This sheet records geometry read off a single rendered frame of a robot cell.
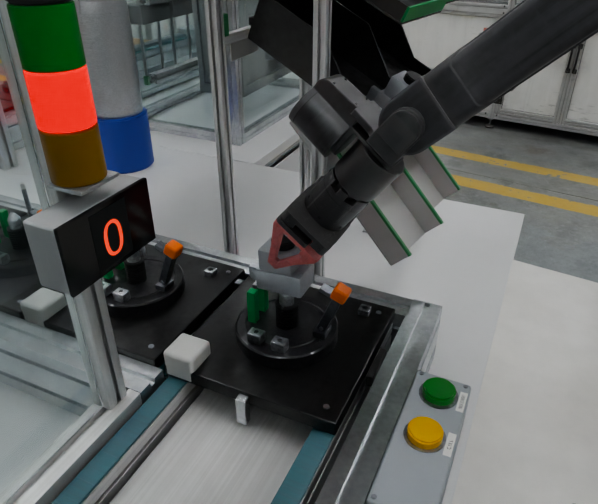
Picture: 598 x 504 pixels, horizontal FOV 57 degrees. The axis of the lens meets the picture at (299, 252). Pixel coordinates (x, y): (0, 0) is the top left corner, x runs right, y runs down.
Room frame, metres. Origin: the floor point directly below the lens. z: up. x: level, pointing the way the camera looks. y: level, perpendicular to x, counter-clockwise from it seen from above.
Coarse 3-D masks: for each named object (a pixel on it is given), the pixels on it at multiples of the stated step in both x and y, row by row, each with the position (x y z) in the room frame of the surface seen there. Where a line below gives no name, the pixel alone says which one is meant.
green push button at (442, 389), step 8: (424, 384) 0.50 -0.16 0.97; (432, 384) 0.50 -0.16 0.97; (440, 384) 0.50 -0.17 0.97; (448, 384) 0.50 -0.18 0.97; (424, 392) 0.49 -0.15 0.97; (432, 392) 0.49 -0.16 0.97; (440, 392) 0.49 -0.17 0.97; (448, 392) 0.49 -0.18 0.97; (432, 400) 0.48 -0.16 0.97; (440, 400) 0.48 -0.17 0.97; (448, 400) 0.48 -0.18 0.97
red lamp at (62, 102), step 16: (32, 80) 0.45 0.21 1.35; (48, 80) 0.45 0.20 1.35; (64, 80) 0.46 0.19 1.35; (80, 80) 0.47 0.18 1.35; (32, 96) 0.46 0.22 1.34; (48, 96) 0.45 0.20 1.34; (64, 96) 0.45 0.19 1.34; (80, 96) 0.46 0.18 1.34; (48, 112) 0.45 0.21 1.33; (64, 112) 0.45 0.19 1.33; (80, 112) 0.46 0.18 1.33; (48, 128) 0.45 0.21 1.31; (64, 128) 0.45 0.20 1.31; (80, 128) 0.46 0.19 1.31
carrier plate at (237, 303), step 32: (224, 320) 0.63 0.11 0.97; (352, 320) 0.63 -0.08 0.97; (384, 320) 0.63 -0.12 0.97; (224, 352) 0.56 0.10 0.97; (352, 352) 0.56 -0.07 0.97; (224, 384) 0.50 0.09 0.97; (256, 384) 0.50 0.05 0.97; (288, 384) 0.50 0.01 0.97; (320, 384) 0.50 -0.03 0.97; (352, 384) 0.50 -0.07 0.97; (288, 416) 0.46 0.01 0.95; (320, 416) 0.45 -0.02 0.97
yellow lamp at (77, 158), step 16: (96, 128) 0.47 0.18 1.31; (48, 144) 0.45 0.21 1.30; (64, 144) 0.45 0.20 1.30; (80, 144) 0.46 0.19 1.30; (96, 144) 0.47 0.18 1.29; (48, 160) 0.46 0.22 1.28; (64, 160) 0.45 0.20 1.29; (80, 160) 0.45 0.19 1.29; (96, 160) 0.47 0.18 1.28; (64, 176) 0.45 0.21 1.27; (80, 176) 0.45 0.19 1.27; (96, 176) 0.46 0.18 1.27
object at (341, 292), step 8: (320, 288) 0.57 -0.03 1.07; (328, 288) 0.58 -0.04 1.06; (336, 288) 0.56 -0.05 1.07; (344, 288) 0.57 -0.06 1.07; (328, 296) 0.57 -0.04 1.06; (336, 296) 0.56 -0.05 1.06; (344, 296) 0.55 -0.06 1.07; (336, 304) 0.56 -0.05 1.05; (328, 312) 0.57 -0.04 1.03; (320, 320) 0.57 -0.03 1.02; (328, 320) 0.57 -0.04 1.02; (320, 328) 0.57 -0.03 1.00
